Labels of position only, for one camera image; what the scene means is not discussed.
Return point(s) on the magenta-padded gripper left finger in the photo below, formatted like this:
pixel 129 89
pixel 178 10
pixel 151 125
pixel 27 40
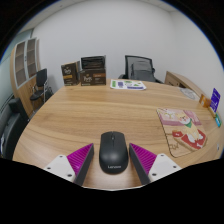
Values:
pixel 80 160

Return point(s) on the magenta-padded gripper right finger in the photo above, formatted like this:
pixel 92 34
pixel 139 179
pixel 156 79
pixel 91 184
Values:
pixel 143 159

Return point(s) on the black computer mouse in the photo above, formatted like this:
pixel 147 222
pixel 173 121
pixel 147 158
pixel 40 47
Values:
pixel 113 151

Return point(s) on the cartoon print mouse pad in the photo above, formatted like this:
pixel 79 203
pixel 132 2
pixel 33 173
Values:
pixel 181 130

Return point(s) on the black leather sofa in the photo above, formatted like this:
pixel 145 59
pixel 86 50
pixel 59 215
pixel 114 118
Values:
pixel 11 130

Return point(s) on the white printed leaflet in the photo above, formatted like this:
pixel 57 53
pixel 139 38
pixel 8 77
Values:
pixel 127 84

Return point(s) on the round grey white disc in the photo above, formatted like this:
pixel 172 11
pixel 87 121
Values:
pixel 190 93

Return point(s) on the wide brown carton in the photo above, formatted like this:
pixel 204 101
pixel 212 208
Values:
pixel 93 78

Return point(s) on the green packet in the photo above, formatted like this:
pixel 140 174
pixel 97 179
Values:
pixel 218 120

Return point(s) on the small orange box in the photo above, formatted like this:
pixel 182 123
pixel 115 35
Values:
pixel 204 100

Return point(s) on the tall brown carton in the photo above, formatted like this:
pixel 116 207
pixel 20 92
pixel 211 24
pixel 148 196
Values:
pixel 70 74

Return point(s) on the wooden side desk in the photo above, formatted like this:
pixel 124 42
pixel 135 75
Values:
pixel 181 81

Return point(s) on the small black chair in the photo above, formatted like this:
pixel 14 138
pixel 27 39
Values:
pixel 41 80

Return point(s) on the black mesh office chair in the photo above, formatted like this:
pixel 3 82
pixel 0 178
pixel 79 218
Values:
pixel 140 70

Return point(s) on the purple card package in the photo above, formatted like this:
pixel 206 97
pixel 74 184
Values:
pixel 215 99

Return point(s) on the black open box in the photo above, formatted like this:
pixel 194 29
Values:
pixel 93 62

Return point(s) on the wooden shelf unit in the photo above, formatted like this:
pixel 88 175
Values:
pixel 23 63

